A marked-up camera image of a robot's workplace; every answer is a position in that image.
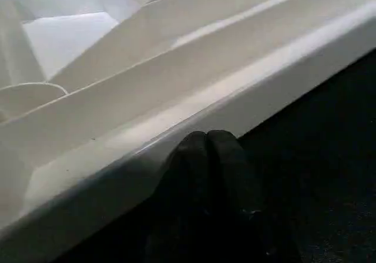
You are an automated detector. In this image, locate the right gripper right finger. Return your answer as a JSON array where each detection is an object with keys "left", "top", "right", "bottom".
[{"left": 207, "top": 129, "right": 300, "bottom": 263}]

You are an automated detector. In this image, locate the white plastic table top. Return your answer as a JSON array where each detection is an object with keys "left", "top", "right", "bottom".
[{"left": 0, "top": 0, "right": 376, "bottom": 263}]

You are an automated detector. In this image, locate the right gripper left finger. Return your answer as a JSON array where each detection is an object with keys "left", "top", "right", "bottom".
[{"left": 140, "top": 130, "right": 212, "bottom": 263}]

